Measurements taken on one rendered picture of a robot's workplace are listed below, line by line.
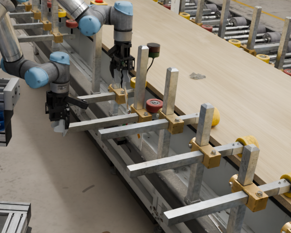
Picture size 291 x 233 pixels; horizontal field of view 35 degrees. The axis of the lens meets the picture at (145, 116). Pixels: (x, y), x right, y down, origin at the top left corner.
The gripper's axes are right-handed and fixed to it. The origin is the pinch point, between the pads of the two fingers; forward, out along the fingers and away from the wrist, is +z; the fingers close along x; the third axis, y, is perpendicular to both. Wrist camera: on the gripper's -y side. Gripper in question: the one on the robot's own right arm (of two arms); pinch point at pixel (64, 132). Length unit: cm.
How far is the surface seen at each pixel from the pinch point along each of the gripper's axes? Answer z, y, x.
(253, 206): -12, -34, 80
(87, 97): -2.6, -19.3, -23.8
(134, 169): -13, -6, 51
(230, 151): -12, -45, 52
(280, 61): -6, -144, -29
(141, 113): -4.4, -34.7, 2.1
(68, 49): 20, -52, -148
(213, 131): -7, -53, 31
